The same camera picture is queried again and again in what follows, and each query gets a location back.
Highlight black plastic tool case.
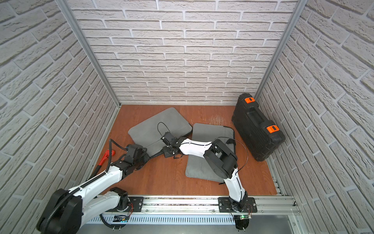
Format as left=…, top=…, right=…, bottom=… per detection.
left=232, top=93, right=285, bottom=161

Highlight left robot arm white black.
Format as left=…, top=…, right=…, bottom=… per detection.
left=36, top=145, right=149, bottom=234

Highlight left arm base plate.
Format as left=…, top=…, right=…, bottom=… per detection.
left=115, top=197, right=144, bottom=213

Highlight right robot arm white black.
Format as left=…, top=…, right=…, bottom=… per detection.
left=161, top=134, right=247, bottom=212

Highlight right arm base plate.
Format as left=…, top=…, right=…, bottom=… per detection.
left=218, top=197, right=258, bottom=214

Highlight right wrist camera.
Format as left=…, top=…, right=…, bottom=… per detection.
left=161, top=132, right=178, bottom=146

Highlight grey laptop sleeve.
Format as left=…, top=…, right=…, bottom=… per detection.
left=185, top=122, right=236, bottom=182

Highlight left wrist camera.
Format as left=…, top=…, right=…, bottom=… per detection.
left=126, top=144, right=147, bottom=160

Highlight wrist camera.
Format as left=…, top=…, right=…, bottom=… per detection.
left=161, top=132, right=178, bottom=146
left=126, top=144, right=147, bottom=160

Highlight red handled pliers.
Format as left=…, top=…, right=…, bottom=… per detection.
left=89, top=149, right=110, bottom=179

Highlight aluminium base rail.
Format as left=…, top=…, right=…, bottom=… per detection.
left=59, top=194, right=302, bottom=217

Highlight grey zippered laptop bag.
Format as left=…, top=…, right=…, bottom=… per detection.
left=128, top=107, right=192, bottom=156

